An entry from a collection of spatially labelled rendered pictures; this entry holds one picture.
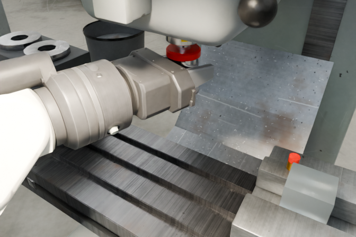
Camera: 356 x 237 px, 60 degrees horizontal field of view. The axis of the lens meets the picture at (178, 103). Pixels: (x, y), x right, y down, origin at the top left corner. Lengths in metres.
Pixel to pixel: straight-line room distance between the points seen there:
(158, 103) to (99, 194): 0.29
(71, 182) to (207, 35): 0.44
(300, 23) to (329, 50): 0.09
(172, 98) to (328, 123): 0.53
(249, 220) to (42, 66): 0.31
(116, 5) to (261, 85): 0.54
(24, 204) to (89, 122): 1.72
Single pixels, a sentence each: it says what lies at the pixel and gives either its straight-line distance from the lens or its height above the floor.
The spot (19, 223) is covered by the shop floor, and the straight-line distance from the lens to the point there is 1.95.
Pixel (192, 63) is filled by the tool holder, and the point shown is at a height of 1.25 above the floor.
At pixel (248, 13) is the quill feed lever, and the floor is 1.36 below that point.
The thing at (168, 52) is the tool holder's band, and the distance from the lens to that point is 0.41.
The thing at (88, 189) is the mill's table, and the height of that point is 0.98.
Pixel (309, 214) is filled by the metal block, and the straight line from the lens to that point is 0.45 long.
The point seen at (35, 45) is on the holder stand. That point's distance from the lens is 0.72.
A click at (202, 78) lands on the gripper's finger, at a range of 0.42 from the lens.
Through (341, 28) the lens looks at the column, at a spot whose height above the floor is 1.21.
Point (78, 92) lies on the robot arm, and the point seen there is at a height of 1.27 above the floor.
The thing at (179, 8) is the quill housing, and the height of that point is 1.35.
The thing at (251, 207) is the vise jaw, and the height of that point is 1.09.
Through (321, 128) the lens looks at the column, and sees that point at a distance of 0.84.
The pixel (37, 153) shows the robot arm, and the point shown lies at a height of 1.25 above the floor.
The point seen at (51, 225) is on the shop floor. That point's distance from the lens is 1.88.
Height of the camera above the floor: 1.43
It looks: 33 degrees down
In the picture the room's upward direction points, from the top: straight up
